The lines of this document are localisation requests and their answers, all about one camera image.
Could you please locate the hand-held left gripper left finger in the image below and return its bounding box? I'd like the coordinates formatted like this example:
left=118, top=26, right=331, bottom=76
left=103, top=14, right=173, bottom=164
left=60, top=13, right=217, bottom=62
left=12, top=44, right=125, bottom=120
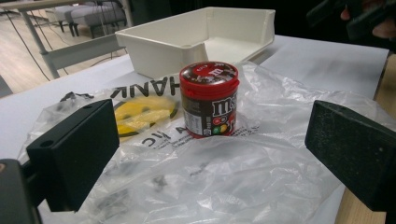
left=26, top=98, right=120, bottom=213

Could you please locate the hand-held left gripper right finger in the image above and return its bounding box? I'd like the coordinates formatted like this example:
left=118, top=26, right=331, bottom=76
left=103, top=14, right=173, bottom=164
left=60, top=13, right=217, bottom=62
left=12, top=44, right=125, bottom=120
left=304, top=100, right=396, bottom=213

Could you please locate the white plastic box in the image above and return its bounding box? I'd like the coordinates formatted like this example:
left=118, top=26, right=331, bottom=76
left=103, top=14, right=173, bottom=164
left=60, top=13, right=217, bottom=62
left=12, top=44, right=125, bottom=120
left=115, top=7, right=276, bottom=79

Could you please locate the clear plastic bag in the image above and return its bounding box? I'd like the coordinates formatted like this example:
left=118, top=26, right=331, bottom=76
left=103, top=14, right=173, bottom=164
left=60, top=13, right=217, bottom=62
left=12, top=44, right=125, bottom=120
left=17, top=60, right=396, bottom=224

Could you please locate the red-lidded brown candy jar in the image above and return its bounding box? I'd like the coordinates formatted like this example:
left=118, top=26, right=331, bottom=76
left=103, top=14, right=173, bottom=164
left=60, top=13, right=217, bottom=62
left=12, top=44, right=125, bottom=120
left=178, top=61, right=241, bottom=139

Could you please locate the white table mat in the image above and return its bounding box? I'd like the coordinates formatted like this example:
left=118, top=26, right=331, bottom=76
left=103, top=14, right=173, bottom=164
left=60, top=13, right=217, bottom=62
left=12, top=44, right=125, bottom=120
left=0, top=34, right=390, bottom=224

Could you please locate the grey sofa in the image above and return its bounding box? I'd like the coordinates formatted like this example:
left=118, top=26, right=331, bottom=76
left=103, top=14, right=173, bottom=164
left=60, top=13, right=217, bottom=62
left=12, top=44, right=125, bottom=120
left=54, top=1, right=128, bottom=39

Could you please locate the white metal desk frame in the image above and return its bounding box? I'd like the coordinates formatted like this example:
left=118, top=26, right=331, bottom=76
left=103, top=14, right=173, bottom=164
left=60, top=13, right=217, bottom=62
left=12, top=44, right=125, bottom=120
left=0, top=0, right=134, bottom=79

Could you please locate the black floor cable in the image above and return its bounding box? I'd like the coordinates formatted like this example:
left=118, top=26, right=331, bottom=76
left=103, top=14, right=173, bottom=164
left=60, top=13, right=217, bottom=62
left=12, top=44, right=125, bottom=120
left=3, top=10, right=52, bottom=82

